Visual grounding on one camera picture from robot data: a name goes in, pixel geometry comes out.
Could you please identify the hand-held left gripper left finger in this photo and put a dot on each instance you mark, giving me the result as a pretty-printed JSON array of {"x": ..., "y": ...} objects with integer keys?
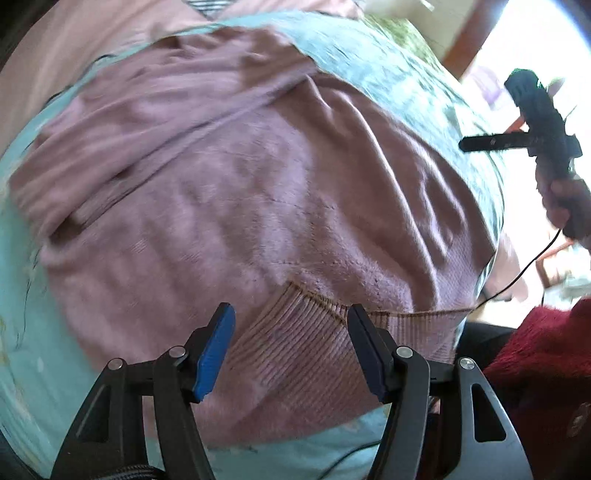
[{"x": 214, "y": 355}]

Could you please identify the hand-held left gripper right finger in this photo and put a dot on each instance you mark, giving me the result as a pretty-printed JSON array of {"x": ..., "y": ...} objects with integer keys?
[{"x": 369, "y": 360}]

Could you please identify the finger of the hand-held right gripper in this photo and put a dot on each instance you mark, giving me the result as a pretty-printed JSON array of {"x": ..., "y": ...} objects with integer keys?
[{"x": 494, "y": 142}]

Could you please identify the pink knit sweater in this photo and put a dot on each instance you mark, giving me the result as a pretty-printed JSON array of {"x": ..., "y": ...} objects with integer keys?
[{"x": 258, "y": 198}]

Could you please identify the person's right hand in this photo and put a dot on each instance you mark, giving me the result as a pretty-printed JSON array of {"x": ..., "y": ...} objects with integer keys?
[{"x": 570, "y": 196}]

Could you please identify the dark cloth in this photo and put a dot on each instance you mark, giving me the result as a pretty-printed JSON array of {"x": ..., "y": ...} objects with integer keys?
[{"x": 482, "y": 341}]

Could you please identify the green checked pillow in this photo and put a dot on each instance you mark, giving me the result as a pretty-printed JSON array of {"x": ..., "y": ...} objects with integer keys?
[{"x": 411, "y": 39}]

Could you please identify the red fuzzy garment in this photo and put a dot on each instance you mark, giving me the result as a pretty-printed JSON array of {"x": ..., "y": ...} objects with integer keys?
[{"x": 545, "y": 360}]

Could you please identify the teal floral bedsheet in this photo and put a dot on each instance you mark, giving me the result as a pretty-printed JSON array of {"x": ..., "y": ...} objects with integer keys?
[{"x": 27, "y": 323}]

